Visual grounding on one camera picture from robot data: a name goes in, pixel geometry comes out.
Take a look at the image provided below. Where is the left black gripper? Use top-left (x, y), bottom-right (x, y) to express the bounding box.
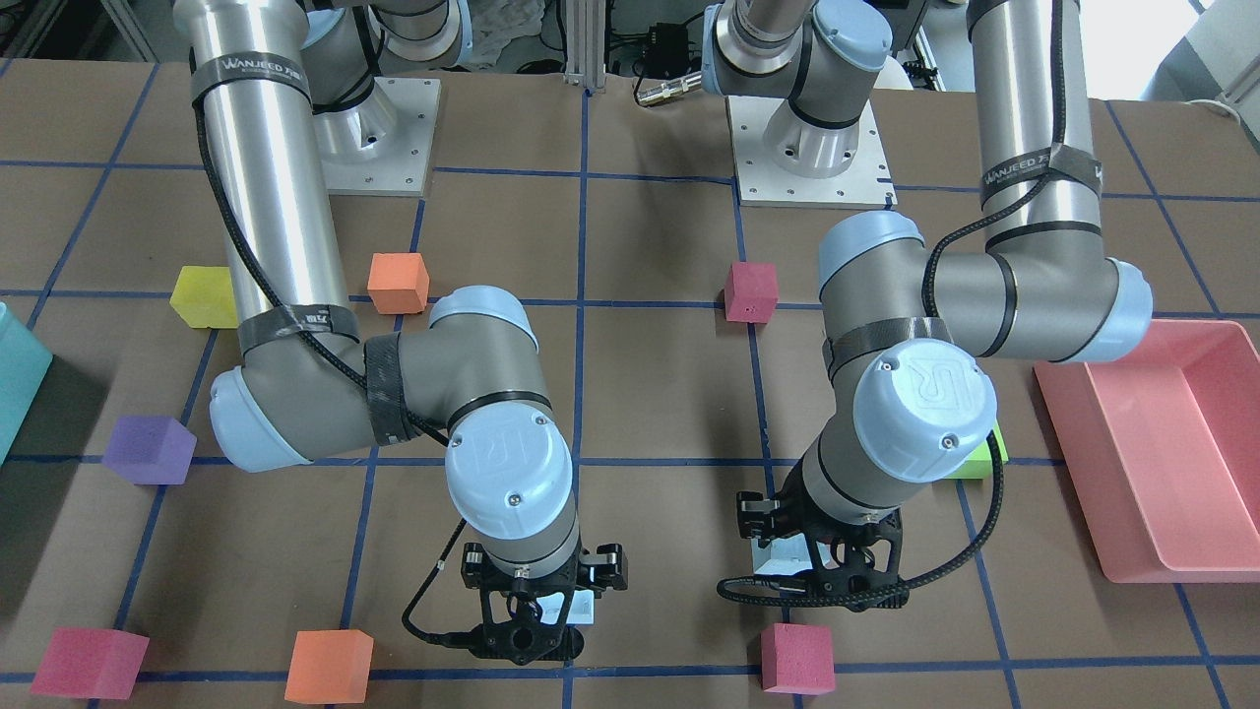
top-left (736, 490), bottom-right (905, 607)

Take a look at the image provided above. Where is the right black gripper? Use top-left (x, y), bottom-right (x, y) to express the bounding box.
top-left (461, 543), bottom-right (627, 666)

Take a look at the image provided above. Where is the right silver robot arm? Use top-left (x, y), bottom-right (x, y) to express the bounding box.
top-left (173, 1), bottom-right (627, 666)

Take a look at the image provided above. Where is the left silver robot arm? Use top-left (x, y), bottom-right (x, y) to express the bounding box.
top-left (716, 1), bottom-right (1153, 612)

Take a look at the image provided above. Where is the far crimson block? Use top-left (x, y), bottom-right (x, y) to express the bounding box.
top-left (759, 622), bottom-right (837, 696)

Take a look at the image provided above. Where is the green foam block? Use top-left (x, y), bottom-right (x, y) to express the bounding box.
top-left (948, 423), bottom-right (1009, 480)

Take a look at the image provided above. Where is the far orange block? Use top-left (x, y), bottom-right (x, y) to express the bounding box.
top-left (284, 628), bottom-right (375, 705)

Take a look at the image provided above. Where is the orange block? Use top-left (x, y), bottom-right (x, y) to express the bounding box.
top-left (365, 254), bottom-right (428, 315)
top-left (284, 628), bottom-right (375, 705)

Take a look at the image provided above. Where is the near crimson block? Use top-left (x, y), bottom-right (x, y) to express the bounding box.
top-left (722, 261), bottom-right (780, 326)

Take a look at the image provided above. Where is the pink plastic tray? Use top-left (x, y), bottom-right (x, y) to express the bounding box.
top-left (1034, 319), bottom-right (1259, 583)

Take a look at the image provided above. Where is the near orange block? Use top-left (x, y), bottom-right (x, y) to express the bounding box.
top-left (365, 254), bottom-right (428, 315)

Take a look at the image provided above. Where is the purple foam block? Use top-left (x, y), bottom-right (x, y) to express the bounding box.
top-left (102, 416), bottom-right (197, 485)

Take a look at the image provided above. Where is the crimson foam block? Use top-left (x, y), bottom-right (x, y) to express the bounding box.
top-left (32, 627), bottom-right (150, 700)

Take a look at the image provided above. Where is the yellow foam block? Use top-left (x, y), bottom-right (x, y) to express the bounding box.
top-left (169, 264), bottom-right (239, 329)

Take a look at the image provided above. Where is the cyan plastic tray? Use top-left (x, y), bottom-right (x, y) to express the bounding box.
top-left (1, 302), bottom-right (53, 463)

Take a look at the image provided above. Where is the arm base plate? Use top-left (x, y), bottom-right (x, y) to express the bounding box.
top-left (727, 96), bottom-right (898, 210)
top-left (314, 78), bottom-right (442, 198)

